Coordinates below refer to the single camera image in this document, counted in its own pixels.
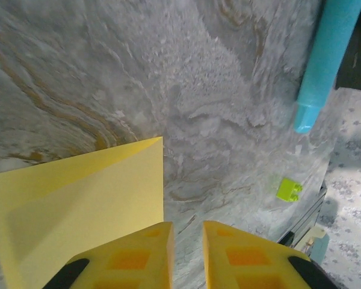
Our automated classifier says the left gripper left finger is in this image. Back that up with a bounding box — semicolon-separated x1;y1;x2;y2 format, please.
49;222;174;289

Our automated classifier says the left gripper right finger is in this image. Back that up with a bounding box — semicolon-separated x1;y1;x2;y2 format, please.
203;220;338;289

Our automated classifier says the yellow paper sheet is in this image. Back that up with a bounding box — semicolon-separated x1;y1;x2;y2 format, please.
0;136;165;289

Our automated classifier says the pale blue box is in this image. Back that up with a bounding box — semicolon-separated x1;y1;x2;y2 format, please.
300;227;331;267

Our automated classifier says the green toy brick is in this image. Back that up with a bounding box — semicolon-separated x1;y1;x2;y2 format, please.
276;178;303;202

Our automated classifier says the turquoise plastic tool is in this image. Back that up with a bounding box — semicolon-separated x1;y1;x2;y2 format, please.
294;0;361;135

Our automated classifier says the aluminium side rail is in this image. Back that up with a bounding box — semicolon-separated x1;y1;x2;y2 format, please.
276;180;329;250

